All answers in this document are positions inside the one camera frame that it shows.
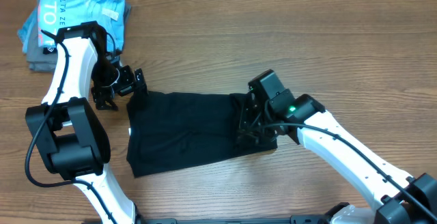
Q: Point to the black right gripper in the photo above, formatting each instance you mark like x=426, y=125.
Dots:
x=249, y=115

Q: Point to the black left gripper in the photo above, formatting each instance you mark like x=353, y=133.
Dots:
x=101, y=96

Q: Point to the black t-shirt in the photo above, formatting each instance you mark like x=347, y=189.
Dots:
x=180, y=130

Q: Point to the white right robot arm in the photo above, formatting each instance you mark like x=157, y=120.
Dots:
x=392, y=194

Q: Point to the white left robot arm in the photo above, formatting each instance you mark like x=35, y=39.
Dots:
x=69, y=145

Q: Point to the grey folded t-shirt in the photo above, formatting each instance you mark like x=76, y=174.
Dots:
x=45, y=58

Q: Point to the light blue folded t-shirt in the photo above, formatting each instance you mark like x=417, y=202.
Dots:
x=56, y=14

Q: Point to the blue folded shirt under stack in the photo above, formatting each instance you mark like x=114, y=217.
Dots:
x=28, y=34

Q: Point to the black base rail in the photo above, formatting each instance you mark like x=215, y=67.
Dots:
x=235, y=220

